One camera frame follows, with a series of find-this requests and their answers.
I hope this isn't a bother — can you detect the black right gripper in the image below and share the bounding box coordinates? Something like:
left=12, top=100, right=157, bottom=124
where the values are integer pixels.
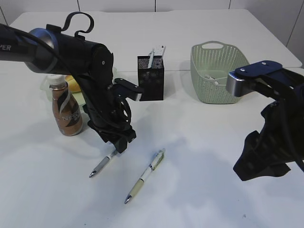
left=233, top=68, right=304, bottom=181

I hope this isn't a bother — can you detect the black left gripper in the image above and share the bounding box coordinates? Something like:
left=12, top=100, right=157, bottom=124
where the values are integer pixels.
left=87, top=115, right=136, bottom=153

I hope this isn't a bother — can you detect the grey grip pen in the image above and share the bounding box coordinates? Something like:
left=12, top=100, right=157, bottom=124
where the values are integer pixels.
left=89, top=150, right=118, bottom=178

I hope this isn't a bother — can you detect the brown coffee drink bottle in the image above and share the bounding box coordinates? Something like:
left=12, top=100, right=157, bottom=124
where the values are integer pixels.
left=47, top=75, right=83, bottom=136

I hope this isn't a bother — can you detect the cream grip pen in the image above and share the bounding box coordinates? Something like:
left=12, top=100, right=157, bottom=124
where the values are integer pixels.
left=124, top=149, right=166, bottom=204

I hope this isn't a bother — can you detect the sugared bread roll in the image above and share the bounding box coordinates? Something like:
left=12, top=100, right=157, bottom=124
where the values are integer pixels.
left=65, top=75, right=81, bottom=93

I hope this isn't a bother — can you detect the blue grey pen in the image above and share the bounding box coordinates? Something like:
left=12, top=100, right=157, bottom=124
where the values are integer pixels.
left=147, top=48, right=155, bottom=69

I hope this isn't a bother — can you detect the clear plastic ruler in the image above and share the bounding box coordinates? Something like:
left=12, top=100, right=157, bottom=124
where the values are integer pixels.
left=153, top=45, right=166, bottom=57

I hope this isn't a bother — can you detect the large white paper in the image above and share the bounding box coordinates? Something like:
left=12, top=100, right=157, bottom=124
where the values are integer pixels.
left=205, top=74, right=219, bottom=86

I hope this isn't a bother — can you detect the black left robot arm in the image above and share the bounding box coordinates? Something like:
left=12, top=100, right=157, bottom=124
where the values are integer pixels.
left=0, top=25, right=143, bottom=153

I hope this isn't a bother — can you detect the green wavy glass plate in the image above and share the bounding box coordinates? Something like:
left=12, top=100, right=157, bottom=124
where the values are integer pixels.
left=40, top=77, right=85, bottom=110

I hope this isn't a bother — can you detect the black mesh pen holder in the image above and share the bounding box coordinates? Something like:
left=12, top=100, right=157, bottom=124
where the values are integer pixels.
left=137, top=56, right=164, bottom=101

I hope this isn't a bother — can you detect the green plastic woven basket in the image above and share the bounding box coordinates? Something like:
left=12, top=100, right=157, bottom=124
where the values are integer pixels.
left=190, top=41, right=249, bottom=105

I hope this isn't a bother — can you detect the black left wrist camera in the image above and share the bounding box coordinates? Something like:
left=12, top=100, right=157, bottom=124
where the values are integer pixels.
left=113, top=78, right=144, bottom=101

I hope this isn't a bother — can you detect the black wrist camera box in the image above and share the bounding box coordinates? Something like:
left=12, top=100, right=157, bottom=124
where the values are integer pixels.
left=226, top=60, right=283, bottom=97

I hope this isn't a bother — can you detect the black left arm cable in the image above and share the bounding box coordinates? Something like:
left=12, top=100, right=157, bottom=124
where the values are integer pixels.
left=14, top=11, right=133, bottom=133

